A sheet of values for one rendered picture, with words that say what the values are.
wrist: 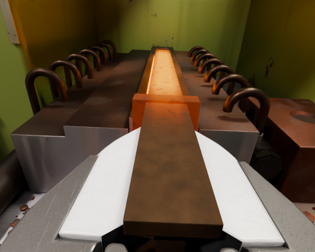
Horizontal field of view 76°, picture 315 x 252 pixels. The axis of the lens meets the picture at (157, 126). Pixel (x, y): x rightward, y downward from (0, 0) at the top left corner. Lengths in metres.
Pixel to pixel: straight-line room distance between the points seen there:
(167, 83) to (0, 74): 0.25
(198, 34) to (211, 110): 0.45
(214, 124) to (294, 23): 0.32
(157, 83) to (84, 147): 0.09
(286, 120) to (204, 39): 0.43
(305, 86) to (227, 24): 0.32
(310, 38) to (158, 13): 0.37
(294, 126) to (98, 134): 0.18
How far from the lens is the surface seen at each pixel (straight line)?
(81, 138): 0.18
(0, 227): 0.22
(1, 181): 0.21
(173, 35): 0.62
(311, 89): 0.39
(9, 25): 0.33
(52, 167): 0.20
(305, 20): 0.44
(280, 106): 0.28
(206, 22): 0.63
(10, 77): 0.36
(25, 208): 0.22
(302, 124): 0.25
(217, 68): 0.26
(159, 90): 0.18
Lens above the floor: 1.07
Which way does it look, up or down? 28 degrees down
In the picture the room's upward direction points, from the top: 3 degrees clockwise
